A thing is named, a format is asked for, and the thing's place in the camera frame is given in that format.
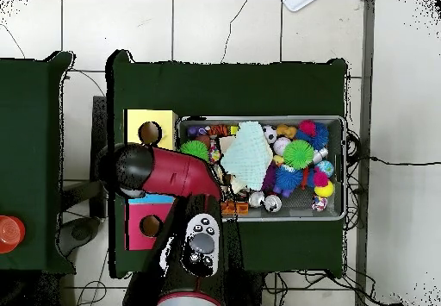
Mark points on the mint waffle cloth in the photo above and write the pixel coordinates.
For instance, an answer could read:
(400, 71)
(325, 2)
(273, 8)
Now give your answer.
(246, 154)

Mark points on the silver drink can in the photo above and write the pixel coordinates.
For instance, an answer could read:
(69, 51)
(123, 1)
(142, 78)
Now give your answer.
(256, 199)
(273, 203)

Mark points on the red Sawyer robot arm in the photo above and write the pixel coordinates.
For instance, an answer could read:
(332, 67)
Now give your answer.
(179, 175)

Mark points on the wooden box with three holes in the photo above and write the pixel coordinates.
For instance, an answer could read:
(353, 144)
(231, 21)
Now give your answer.
(165, 123)

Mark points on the green spiky toy with eyes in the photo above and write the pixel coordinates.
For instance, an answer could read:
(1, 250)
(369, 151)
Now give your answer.
(194, 148)

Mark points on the orange flat toy plate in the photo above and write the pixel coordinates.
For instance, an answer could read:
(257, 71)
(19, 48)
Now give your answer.
(237, 207)

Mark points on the small soccer ball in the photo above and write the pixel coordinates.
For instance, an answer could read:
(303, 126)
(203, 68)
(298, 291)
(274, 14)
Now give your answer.
(269, 133)

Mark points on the small baseball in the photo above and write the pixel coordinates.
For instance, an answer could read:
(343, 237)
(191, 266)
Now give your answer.
(280, 145)

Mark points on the dark green table cloth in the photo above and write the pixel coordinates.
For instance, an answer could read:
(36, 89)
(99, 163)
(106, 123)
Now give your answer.
(224, 88)

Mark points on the blue spiky toy with eyes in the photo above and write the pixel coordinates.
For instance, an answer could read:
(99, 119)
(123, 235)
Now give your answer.
(288, 178)

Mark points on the blue spiky ball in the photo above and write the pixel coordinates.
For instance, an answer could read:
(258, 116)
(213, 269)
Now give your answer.
(321, 134)

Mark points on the globe print ball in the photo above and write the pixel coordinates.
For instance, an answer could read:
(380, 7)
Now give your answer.
(325, 168)

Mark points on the white flat object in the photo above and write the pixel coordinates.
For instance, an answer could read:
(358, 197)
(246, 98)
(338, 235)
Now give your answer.
(298, 3)

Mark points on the green covered side table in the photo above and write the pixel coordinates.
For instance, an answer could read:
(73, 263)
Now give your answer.
(31, 113)

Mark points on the red cup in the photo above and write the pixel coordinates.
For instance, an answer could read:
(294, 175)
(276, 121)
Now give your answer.
(10, 233)

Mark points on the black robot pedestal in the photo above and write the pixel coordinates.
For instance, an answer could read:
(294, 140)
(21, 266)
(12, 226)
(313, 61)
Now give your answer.
(248, 292)

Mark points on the grey metal rail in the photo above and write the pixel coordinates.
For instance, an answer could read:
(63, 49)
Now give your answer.
(368, 44)

